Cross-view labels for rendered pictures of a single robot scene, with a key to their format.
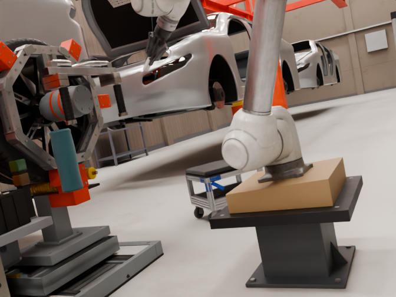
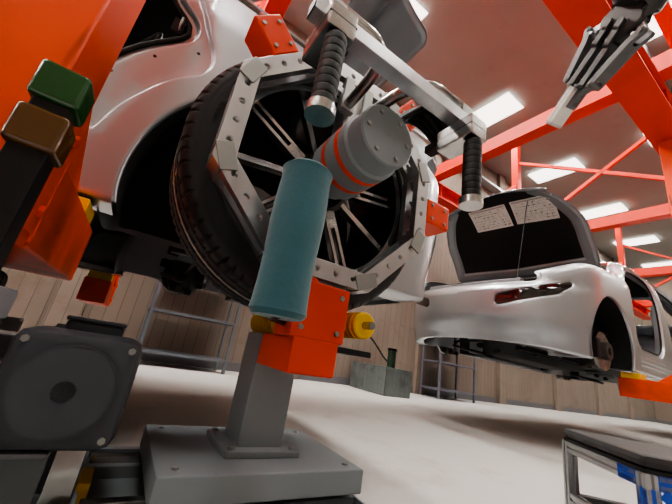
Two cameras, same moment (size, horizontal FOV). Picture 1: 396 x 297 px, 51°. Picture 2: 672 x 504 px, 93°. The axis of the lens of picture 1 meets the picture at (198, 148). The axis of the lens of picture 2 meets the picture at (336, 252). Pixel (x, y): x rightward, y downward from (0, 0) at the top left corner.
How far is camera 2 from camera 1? 1.41 m
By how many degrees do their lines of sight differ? 39
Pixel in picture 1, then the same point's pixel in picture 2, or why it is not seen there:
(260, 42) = not seen: outside the picture
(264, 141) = not seen: outside the picture
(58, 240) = (237, 443)
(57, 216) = (261, 388)
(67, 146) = (302, 195)
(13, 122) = (226, 126)
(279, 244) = not seen: outside the picture
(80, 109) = (371, 144)
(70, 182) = (268, 284)
